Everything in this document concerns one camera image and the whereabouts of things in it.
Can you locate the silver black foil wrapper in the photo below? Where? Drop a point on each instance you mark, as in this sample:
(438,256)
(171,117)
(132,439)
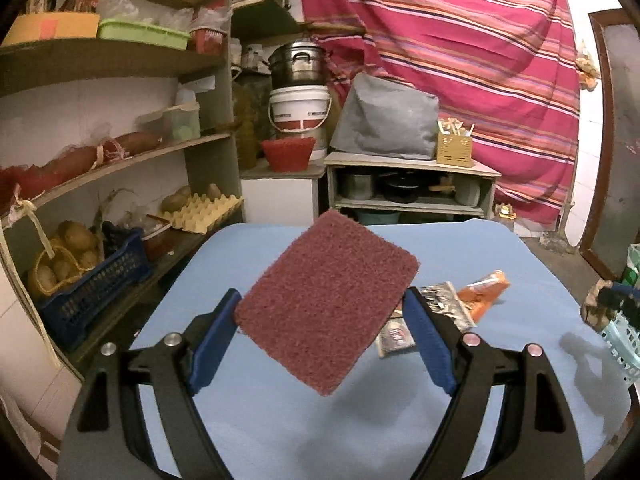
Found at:
(435,309)

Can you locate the red plastic bowl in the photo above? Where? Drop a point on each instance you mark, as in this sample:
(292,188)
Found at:
(291,154)

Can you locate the yellow utensil holder box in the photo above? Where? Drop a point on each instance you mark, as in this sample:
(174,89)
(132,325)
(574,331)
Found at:
(454,143)

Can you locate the red striped hanging cloth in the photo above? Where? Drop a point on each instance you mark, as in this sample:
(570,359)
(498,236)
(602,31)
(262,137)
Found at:
(505,67)

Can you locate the yellow oil bottle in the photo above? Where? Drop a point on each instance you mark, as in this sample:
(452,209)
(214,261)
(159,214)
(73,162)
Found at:
(506,212)

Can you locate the yellow egg tray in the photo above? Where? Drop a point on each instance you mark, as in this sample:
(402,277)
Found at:
(200,214)

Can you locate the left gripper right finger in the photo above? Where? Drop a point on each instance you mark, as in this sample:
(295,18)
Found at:
(507,416)

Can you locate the grey fabric bag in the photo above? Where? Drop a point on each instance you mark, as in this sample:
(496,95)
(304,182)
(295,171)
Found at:
(386,118)

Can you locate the blue table cloth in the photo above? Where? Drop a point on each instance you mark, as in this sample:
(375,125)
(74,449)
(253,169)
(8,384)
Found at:
(378,423)

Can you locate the brown framed door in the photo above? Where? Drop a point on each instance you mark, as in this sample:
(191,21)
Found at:
(613,222)

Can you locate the light blue plastic basket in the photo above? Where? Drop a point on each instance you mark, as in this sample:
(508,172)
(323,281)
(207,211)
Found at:
(622,340)

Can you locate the grey low shelf unit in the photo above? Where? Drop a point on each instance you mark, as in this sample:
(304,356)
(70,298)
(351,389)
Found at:
(379,189)

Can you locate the yellow box on shelf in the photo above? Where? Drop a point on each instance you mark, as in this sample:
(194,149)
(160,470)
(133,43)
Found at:
(52,26)

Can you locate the wooden wall shelf unit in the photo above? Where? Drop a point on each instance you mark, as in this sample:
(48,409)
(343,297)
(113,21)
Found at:
(73,158)

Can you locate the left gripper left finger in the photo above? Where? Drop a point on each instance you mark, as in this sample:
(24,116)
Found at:
(129,394)

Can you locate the green plastic tray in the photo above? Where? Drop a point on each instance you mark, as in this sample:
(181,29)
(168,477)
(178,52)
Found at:
(140,33)

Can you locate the dark blue plastic crate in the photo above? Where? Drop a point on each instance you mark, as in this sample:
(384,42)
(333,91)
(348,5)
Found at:
(68,314)

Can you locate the clear plastic container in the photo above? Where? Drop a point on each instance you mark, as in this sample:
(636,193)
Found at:
(179,123)

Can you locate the steel cooking pot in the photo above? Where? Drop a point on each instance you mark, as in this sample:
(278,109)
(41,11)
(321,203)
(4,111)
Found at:
(299,63)

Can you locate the orange striped snack wrapper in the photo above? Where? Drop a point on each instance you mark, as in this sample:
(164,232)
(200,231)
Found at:
(479,296)

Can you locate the maroon scouring pad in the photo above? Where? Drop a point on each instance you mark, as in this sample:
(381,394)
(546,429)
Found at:
(321,304)

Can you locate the white plastic bucket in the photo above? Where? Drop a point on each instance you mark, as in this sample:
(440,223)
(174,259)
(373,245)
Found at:
(302,111)

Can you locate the white small cabinet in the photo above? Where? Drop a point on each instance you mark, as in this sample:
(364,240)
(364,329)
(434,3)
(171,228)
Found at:
(291,199)

